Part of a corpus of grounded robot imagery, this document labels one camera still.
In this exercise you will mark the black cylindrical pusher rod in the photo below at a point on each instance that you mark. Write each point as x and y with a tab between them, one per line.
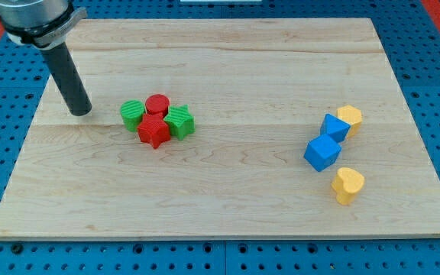
67	79

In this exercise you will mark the red star block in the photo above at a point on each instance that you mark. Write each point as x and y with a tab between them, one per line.
153	130

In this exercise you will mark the green star block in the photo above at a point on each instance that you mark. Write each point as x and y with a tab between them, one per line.
181	123

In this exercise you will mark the green cylinder block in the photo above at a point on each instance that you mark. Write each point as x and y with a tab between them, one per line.
132	112

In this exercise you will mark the red cylinder block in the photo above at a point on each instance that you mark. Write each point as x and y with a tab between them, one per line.
157	104

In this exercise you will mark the light wooden board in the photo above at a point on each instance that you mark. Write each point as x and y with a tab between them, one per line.
258	90

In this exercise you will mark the blue cube block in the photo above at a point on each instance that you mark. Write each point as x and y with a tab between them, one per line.
321	152

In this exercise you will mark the blue triangle block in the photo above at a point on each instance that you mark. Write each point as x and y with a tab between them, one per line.
334	127

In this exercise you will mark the yellow hexagon block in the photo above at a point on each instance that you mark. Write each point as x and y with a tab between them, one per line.
351	115

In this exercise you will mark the yellow heart block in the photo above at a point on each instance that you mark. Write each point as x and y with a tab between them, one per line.
347	183

